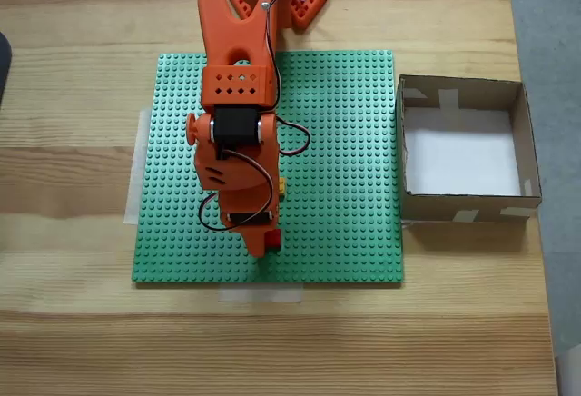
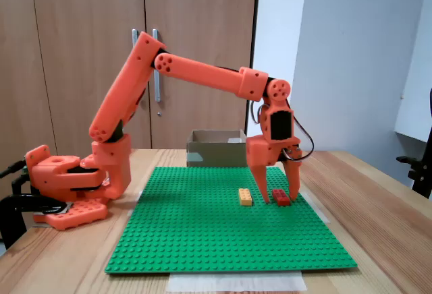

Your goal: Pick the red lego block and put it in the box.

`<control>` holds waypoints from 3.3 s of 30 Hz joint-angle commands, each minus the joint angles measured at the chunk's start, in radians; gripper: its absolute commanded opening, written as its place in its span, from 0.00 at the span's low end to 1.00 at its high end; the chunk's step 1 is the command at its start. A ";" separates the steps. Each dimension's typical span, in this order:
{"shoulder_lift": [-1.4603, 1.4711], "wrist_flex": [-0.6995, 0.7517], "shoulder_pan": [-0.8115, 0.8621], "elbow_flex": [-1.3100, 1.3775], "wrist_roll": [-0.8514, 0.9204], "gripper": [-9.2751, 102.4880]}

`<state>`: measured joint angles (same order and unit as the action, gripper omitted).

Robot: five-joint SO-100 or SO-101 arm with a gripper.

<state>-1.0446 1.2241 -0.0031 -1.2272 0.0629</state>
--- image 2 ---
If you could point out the red lego block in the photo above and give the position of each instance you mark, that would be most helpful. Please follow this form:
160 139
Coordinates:
281 198

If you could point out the yellow lego block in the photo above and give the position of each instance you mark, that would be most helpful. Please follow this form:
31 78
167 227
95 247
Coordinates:
246 197

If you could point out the open cardboard box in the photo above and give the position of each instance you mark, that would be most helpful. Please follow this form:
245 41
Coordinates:
219 154

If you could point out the green lego baseplate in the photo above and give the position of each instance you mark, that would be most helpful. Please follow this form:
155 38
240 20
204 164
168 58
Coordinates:
209 233

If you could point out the translucent masking tape strip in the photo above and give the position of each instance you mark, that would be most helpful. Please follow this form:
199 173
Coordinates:
134 204
319 208
236 282

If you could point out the black stand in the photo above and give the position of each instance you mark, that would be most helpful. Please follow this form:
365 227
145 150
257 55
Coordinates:
422 172

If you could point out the white panel board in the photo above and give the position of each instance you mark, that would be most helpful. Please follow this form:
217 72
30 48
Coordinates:
418 105

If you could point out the wooden cabinet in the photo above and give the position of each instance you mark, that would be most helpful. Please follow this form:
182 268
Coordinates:
67 21

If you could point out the black table clamp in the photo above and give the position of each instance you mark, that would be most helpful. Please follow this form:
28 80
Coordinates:
10 220

